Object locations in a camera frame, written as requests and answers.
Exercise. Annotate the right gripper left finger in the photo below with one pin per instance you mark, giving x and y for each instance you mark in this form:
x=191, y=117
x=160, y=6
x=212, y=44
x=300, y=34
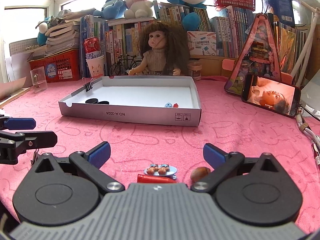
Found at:
x=59, y=191

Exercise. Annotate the smartphone playing video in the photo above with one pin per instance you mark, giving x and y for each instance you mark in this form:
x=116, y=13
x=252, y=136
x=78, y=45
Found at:
x=278, y=97

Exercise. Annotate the small brown jar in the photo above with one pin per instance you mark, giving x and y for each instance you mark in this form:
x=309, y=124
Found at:
x=195, y=70

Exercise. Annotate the white shallow cardboard box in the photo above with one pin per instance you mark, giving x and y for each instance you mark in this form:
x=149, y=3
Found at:
x=157, y=100

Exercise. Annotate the pink white plush bunny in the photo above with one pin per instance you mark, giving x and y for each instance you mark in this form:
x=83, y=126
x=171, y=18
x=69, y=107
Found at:
x=138, y=9

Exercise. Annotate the blue cardboard package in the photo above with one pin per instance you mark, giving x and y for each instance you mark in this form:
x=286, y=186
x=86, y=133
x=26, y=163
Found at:
x=281, y=10

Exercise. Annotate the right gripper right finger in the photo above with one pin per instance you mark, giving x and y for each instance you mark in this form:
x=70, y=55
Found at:
x=255, y=191

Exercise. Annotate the pink triangular toy house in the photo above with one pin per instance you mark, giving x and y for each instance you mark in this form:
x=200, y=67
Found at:
x=258, y=56

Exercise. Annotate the brown haired doll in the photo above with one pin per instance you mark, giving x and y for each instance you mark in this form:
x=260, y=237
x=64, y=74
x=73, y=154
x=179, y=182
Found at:
x=164, y=50

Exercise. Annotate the red toy cone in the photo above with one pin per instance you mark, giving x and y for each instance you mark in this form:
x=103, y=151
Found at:
x=142, y=178

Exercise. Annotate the row of upright books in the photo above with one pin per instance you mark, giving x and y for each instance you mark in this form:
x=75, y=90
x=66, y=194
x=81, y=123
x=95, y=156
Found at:
x=232, y=25

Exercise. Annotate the red Budweiser can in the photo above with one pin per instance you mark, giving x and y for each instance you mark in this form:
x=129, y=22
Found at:
x=92, y=48

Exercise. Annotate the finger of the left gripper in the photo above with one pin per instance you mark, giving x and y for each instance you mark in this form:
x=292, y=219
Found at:
x=14, y=144
x=11, y=123

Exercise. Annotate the black round cap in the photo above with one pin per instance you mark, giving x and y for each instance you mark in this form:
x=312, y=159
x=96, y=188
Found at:
x=103, y=102
x=92, y=101

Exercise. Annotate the white paper cat cup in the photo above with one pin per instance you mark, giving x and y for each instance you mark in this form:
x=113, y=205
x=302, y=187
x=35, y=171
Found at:
x=96, y=67

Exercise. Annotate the blue plate toy food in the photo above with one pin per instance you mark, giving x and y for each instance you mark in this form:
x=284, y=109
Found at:
x=163, y=170

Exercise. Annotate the black miniature bicycle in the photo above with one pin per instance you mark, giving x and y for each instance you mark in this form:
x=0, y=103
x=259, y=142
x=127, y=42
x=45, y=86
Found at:
x=124, y=64

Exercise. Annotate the brown acorn nut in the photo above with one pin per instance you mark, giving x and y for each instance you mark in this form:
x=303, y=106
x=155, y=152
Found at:
x=199, y=173

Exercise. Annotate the white pipe frame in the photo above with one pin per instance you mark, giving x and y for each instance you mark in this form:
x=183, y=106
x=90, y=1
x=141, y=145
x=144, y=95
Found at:
x=303, y=58

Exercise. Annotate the black binder clip on rim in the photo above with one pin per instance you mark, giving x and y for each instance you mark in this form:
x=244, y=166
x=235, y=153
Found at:
x=88, y=83

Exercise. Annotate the blue plush dolphin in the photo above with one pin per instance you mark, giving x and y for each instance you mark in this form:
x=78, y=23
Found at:
x=112, y=9

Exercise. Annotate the clear acrylic stand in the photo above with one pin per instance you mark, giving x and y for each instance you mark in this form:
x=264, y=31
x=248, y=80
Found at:
x=38, y=78

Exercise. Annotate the red plastic crate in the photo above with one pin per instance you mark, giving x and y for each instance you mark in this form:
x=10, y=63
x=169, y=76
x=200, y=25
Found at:
x=60, y=67

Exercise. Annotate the stack of grey books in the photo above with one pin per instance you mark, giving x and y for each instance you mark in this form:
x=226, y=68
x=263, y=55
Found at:
x=62, y=33

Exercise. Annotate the white illustrated box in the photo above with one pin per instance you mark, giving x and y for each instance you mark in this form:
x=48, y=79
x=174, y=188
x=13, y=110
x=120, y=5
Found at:
x=202, y=43

